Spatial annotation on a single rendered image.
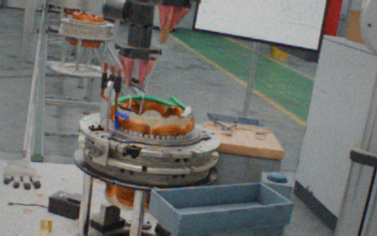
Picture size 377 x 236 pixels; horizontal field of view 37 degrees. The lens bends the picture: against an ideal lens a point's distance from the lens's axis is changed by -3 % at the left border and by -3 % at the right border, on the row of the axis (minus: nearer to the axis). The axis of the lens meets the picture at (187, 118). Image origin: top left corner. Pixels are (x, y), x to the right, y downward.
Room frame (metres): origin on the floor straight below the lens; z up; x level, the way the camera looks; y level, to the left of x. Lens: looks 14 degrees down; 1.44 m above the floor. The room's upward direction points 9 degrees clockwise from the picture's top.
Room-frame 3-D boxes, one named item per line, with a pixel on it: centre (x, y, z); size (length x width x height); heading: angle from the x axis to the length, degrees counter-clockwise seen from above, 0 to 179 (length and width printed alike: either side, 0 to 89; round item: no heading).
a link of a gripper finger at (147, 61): (1.39, 0.14, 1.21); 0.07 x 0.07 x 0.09; 27
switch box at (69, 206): (1.44, 0.28, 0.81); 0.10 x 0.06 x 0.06; 72
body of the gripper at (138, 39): (1.39, 0.14, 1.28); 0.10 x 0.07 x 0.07; 117
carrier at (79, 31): (3.48, 0.68, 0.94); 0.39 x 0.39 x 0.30
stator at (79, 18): (3.48, 0.68, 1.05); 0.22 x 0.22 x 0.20
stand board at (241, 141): (1.47, -0.15, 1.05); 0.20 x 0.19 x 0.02; 4
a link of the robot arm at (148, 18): (1.39, 0.15, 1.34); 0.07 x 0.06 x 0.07; 68
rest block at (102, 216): (1.35, 0.17, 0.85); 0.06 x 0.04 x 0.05; 142
